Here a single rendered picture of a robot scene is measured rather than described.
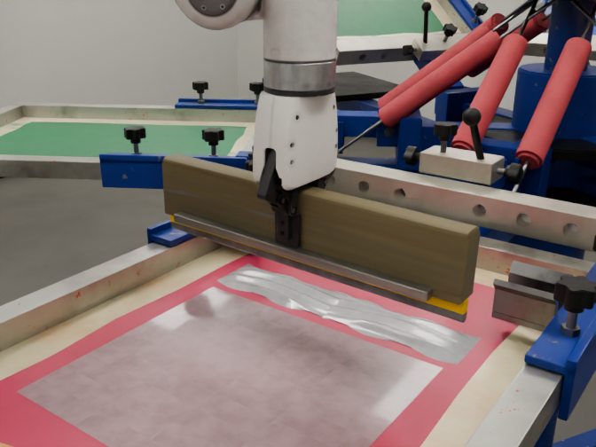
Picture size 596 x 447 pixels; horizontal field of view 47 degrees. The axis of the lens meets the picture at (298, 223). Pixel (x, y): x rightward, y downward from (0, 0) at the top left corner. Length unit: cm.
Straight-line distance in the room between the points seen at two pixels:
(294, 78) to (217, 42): 560
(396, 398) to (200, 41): 553
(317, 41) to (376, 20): 157
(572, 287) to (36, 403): 56
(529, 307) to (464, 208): 30
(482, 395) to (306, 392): 18
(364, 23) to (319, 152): 151
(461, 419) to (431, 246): 17
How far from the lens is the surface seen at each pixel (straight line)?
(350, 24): 219
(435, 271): 67
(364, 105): 232
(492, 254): 101
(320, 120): 72
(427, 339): 82
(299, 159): 70
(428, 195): 110
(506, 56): 144
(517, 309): 83
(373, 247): 70
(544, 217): 104
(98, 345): 83
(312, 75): 69
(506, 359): 81
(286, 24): 68
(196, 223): 83
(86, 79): 533
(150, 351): 81
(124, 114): 199
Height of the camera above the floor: 137
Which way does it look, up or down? 21 degrees down
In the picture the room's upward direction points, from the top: straight up
